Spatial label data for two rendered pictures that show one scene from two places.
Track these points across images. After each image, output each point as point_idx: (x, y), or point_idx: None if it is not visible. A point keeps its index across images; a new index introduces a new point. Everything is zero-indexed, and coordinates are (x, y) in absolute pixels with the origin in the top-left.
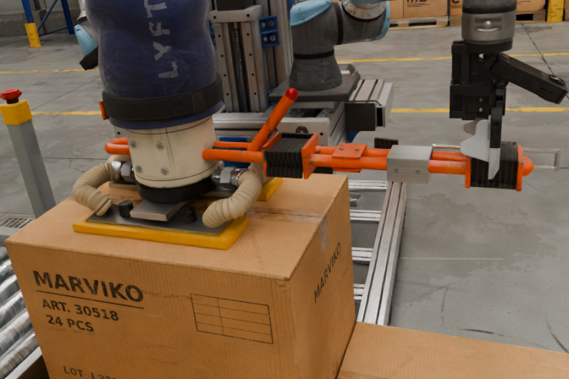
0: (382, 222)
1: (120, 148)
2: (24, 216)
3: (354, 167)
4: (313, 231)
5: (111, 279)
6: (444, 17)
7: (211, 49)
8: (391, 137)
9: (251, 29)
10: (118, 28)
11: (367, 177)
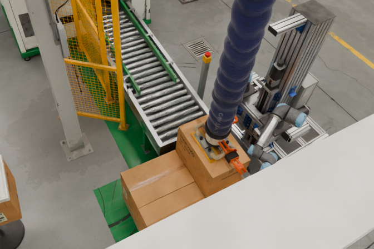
0: (301, 147)
1: None
2: (206, 44)
3: (237, 170)
4: (227, 170)
5: (191, 149)
6: None
7: (228, 129)
8: (370, 100)
9: (270, 95)
10: (211, 120)
11: (334, 115)
